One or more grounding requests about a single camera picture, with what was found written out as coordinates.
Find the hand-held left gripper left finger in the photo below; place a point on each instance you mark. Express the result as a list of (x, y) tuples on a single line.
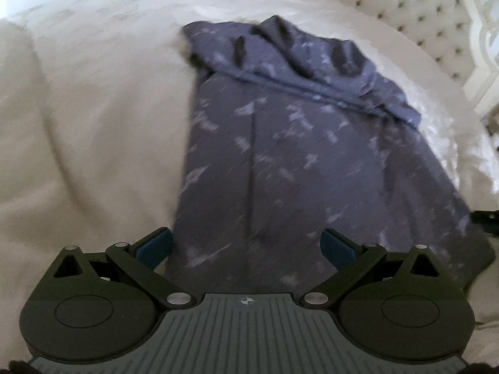
[(154, 248)]

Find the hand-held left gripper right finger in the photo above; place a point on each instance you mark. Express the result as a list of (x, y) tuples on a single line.
[(336, 248)]

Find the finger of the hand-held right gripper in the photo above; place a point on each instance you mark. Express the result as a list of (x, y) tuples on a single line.
[(485, 223)]

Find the purple patterned hooded jacket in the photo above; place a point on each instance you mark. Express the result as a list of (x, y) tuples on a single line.
[(304, 156)]

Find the white bed blanket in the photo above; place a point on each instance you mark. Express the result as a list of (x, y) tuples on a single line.
[(97, 124)]

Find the white tufted headboard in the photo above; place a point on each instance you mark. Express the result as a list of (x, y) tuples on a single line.
[(421, 11)]

